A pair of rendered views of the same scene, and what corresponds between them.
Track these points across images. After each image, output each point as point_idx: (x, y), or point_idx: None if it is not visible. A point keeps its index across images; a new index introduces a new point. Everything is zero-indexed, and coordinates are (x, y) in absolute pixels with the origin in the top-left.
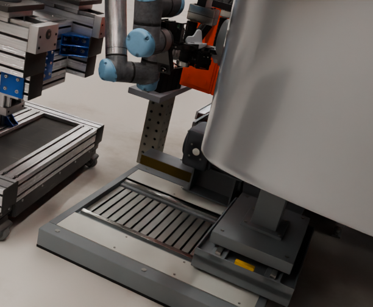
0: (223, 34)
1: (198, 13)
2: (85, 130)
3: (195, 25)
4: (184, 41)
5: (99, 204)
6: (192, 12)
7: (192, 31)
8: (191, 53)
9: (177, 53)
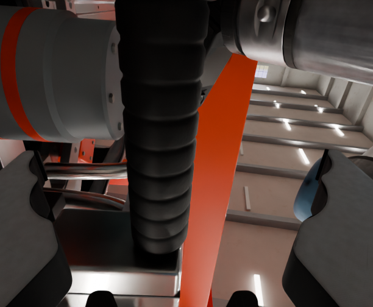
0: (88, 119)
1: (120, 296)
2: None
3: (133, 234)
4: (172, 165)
5: None
6: (153, 296)
7: (134, 210)
8: (213, 2)
9: (261, 0)
